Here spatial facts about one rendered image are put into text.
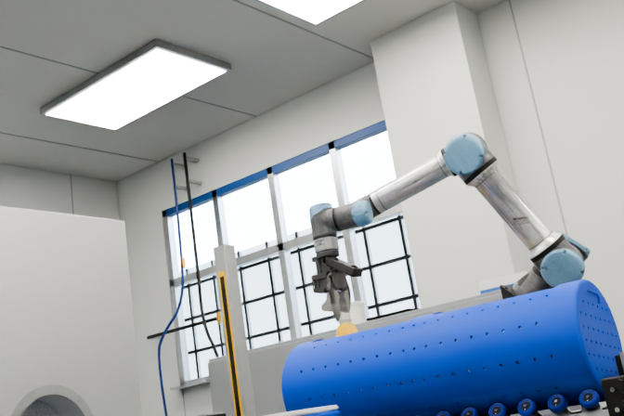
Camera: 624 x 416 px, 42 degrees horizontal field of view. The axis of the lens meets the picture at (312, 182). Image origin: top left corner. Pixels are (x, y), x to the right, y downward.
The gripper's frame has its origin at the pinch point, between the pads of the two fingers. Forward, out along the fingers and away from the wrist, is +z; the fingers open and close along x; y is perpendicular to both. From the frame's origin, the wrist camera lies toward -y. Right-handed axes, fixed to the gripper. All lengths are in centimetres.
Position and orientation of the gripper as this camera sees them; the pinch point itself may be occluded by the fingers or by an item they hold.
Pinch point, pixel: (344, 316)
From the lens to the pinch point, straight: 248.7
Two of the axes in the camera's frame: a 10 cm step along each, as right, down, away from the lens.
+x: -6.1, -1.3, -7.8
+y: -7.8, 2.8, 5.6
